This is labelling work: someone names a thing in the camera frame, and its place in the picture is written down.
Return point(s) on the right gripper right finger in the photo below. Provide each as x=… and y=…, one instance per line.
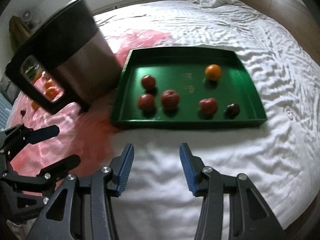
x=250, y=216

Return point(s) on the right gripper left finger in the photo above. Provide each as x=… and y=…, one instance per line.
x=81, y=208

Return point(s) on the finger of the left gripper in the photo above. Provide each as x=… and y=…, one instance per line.
x=46, y=179
x=14, y=139

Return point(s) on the pink plastic sheet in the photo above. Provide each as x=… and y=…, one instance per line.
x=90, y=135

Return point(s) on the white bed duvet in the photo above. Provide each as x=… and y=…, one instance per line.
x=281, y=157

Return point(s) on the black and steel appliance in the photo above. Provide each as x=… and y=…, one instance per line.
x=70, y=47

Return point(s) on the dark purple fruit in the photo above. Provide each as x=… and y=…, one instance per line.
x=232, y=110

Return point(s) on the red fruit right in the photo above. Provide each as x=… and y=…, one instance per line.
x=209, y=106

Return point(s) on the red fruit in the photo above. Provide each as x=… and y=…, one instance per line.
x=148, y=82
x=209, y=106
x=146, y=102
x=170, y=99

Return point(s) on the white fan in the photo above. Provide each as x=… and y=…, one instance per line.
x=26, y=15

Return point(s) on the red fruit lower left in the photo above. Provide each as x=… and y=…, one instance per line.
x=146, y=102

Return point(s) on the red fruit centre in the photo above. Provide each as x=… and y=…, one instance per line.
x=170, y=99

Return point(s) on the red fruit upper left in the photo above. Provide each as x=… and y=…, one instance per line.
x=148, y=82

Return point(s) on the orange tangerine in tray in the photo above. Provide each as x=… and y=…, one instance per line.
x=213, y=72

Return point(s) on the green rectangular tray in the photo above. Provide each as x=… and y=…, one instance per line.
x=182, y=69

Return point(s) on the wooden headboard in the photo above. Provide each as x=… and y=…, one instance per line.
x=296, y=18

